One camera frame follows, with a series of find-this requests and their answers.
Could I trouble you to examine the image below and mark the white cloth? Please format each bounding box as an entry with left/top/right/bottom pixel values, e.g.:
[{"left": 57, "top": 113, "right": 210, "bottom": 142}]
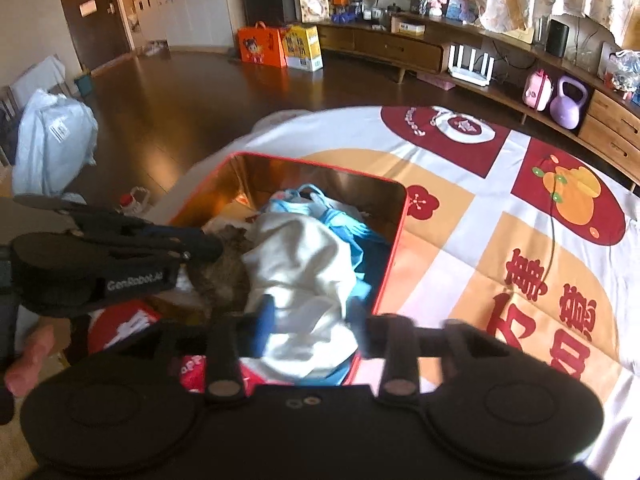
[{"left": 242, "top": 212, "right": 357, "bottom": 382}]

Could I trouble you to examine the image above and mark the person's left hand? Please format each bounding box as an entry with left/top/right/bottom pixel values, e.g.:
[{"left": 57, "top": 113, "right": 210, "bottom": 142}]
[{"left": 4, "top": 325, "right": 55, "bottom": 398}]

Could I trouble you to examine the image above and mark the plastic bottle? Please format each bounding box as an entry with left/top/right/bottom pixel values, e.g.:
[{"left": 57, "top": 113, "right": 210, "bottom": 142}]
[{"left": 118, "top": 186, "right": 151, "bottom": 217}]

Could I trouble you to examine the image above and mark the large white blue bag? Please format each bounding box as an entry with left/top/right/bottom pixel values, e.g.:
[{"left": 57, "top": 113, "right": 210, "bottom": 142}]
[{"left": 12, "top": 89, "right": 99, "bottom": 197}]

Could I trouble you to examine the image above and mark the blue cloth in box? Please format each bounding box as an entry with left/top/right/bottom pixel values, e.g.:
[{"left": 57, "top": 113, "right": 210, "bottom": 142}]
[{"left": 260, "top": 183, "right": 392, "bottom": 311}]

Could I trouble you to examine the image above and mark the white round stool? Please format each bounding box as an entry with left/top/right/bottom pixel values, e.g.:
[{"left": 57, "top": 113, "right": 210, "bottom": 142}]
[{"left": 250, "top": 110, "right": 310, "bottom": 133}]

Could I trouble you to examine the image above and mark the white red patterned tablecloth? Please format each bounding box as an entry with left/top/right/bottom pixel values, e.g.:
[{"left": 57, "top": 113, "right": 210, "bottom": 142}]
[{"left": 150, "top": 106, "right": 639, "bottom": 479}]

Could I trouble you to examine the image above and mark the orange gift bag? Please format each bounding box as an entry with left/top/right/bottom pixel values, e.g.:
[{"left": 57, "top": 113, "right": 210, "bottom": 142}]
[{"left": 236, "top": 22, "right": 286, "bottom": 68}]

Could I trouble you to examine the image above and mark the dark wooden door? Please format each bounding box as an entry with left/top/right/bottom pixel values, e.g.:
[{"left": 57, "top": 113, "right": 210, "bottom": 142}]
[{"left": 61, "top": 0, "right": 130, "bottom": 70}]

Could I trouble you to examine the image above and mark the yellow carton box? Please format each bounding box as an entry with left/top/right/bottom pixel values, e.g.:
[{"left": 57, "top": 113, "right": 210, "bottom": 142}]
[{"left": 282, "top": 25, "right": 323, "bottom": 73}]

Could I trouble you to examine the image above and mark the white router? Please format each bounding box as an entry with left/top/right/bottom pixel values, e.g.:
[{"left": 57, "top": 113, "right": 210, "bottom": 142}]
[{"left": 447, "top": 44, "right": 495, "bottom": 87}]

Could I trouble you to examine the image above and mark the white picture box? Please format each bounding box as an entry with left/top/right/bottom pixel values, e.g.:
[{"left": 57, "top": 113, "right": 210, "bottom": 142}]
[{"left": 299, "top": 0, "right": 330, "bottom": 23}]

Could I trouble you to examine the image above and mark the purple kettlebell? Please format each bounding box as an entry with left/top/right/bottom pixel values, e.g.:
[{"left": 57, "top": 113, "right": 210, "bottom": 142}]
[{"left": 549, "top": 76, "right": 588, "bottom": 130}]

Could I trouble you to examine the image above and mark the wooden tv cabinet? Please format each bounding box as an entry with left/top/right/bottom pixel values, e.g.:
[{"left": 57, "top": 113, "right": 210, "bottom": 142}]
[{"left": 317, "top": 12, "right": 639, "bottom": 188}]

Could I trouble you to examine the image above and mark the black speaker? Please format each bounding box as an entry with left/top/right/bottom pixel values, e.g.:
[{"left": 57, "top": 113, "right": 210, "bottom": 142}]
[{"left": 544, "top": 18, "right": 570, "bottom": 58}]

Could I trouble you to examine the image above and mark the clear bag on cabinet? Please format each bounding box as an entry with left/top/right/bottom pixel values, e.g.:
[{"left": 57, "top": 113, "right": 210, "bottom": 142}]
[{"left": 603, "top": 50, "right": 640, "bottom": 101}]

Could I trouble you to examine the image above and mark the white wall cabinet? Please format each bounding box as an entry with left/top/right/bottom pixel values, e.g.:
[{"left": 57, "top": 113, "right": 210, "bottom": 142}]
[{"left": 132, "top": 0, "right": 234, "bottom": 51}]

